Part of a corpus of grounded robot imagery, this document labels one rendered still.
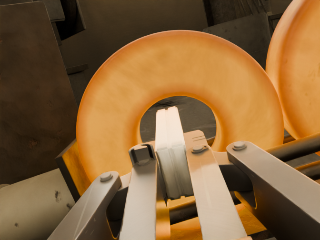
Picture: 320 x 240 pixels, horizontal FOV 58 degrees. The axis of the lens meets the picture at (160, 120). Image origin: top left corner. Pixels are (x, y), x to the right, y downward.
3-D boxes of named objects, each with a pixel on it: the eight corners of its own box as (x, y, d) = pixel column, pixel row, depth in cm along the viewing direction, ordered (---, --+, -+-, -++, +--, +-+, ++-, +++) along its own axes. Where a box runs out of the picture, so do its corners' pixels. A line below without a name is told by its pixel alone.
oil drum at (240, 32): (207, 120, 293) (188, 32, 274) (245, 103, 323) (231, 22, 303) (255, 125, 243) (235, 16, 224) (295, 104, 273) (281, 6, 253)
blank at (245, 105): (56, 72, 24) (39, 75, 20) (240, 2, 22) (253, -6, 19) (126, 230, 27) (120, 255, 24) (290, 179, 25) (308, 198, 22)
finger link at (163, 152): (183, 199, 15) (168, 202, 15) (175, 145, 22) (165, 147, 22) (169, 147, 14) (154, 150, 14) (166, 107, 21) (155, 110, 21)
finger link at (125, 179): (167, 210, 13) (104, 223, 13) (165, 160, 18) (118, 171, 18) (159, 181, 13) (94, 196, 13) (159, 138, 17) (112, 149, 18)
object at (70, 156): (126, 226, 29) (84, 129, 27) (132, 225, 29) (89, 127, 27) (113, 285, 22) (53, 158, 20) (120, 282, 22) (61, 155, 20)
